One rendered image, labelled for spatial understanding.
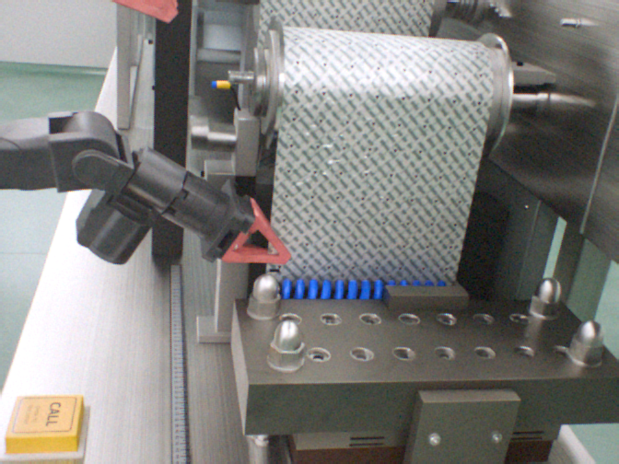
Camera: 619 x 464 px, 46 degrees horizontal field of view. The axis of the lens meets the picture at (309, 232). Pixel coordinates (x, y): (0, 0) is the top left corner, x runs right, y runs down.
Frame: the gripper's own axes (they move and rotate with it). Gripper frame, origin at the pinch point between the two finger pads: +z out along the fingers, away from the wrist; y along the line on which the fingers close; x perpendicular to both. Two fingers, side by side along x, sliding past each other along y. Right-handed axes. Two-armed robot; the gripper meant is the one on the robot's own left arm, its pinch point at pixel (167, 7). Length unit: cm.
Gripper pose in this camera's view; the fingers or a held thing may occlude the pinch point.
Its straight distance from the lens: 80.3
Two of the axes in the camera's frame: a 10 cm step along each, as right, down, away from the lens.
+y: 1.6, 4.1, -9.0
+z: 6.9, 6.1, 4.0
